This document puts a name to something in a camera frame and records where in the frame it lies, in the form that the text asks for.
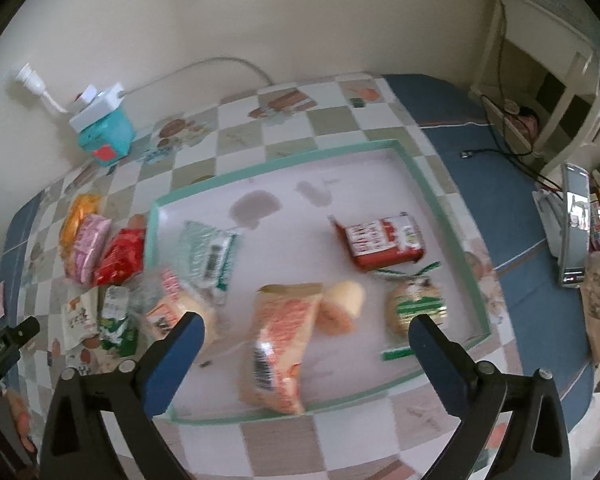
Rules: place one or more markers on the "pink snack packet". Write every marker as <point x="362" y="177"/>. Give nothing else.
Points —
<point x="90" y="245"/>

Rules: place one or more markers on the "teal toy box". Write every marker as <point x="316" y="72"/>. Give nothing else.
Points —
<point x="105" y="135"/>

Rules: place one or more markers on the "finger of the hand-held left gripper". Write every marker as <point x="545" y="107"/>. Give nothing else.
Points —
<point x="25" y="331"/>

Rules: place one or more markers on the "white phone stand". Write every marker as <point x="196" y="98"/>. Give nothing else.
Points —
<point x="547" y="220"/>

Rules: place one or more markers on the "red white wafer packet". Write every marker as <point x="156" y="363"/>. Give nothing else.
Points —
<point x="380" y="240"/>

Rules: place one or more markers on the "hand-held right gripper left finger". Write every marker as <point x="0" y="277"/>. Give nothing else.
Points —
<point x="175" y="365"/>

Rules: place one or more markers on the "white shelf unit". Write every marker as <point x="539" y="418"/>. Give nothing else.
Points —
<point x="555" y="35"/>

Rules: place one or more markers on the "orange bread packet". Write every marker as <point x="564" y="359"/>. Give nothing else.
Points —
<point x="280" y="340"/>

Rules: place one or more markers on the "white power strip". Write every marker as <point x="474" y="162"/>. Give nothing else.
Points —
<point x="97" y="110"/>

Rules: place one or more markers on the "smartphone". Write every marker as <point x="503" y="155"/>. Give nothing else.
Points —
<point x="575" y="230"/>

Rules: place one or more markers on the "beige snack packet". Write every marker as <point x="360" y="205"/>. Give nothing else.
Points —
<point x="80" y="317"/>

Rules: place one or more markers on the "peach bun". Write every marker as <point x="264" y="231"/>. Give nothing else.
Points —
<point x="342" y="305"/>

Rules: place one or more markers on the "orange snack packet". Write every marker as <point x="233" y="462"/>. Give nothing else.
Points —
<point x="80" y="215"/>

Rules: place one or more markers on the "green snack packet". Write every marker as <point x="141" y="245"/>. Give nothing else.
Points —
<point x="115" y="325"/>

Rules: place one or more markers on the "pastry with green label wrapper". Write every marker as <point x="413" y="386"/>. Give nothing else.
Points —
<point x="415" y="302"/>

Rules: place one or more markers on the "round bun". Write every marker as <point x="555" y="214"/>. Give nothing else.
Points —
<point x="180" y="300"/>

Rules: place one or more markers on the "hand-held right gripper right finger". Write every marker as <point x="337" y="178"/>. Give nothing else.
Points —
<point x="440" y="370"/>

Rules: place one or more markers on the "red snack packet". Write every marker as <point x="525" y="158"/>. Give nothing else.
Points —
<point x="122" y="257"/>

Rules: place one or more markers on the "mint green barcode packet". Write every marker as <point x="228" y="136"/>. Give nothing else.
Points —
<point x="200" y="255"/>

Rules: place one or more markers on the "teal shallow cardboard tray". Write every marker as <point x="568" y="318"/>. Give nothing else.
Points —
<point x="300" y="230"/>

